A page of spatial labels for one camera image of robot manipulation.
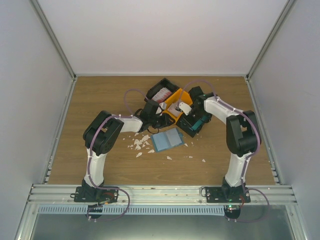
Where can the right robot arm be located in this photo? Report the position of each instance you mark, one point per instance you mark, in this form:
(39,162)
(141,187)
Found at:
(243,138)

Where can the blue card holder wallet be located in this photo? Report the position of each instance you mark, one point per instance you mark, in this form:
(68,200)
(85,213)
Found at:
(166,140)

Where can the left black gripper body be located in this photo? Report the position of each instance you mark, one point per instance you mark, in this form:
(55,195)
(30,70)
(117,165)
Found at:
(157,123)

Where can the grey slotted cable duct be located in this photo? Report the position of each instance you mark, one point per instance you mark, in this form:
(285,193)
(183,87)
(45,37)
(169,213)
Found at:
(135,210)

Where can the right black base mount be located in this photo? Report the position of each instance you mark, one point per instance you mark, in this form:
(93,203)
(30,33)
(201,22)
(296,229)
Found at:
(220,194)

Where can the white red cards pile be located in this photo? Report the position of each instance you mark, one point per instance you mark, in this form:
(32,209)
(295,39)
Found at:
(173,109)

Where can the black bin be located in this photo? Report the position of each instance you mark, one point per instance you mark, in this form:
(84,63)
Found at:
(163,83)
(185,123)

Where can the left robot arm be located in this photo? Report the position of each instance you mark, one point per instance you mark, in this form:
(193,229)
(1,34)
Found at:
(101,135)

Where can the red white cards stack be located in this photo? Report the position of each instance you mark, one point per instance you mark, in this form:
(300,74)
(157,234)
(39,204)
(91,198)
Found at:
(161,95)

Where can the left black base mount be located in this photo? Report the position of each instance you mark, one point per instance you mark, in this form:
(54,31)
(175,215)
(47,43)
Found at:
(94,195)

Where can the yellow bin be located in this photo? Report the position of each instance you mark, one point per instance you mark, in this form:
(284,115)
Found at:
(179,96)

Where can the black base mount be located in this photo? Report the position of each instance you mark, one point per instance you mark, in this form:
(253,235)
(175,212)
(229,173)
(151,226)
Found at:
(220,194)
(94,195)

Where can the teal cards stack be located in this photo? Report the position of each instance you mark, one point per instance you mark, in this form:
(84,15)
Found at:
(197,126)

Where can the right black bin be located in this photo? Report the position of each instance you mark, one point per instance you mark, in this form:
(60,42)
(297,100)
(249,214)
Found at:
(185,123)

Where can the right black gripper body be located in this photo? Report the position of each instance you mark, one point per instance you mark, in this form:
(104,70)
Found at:
(198,114)

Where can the aluminium front rail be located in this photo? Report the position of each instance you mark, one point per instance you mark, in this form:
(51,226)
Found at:
(165,195)

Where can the left black bin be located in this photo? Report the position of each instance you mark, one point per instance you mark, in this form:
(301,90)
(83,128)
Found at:
(163,83)

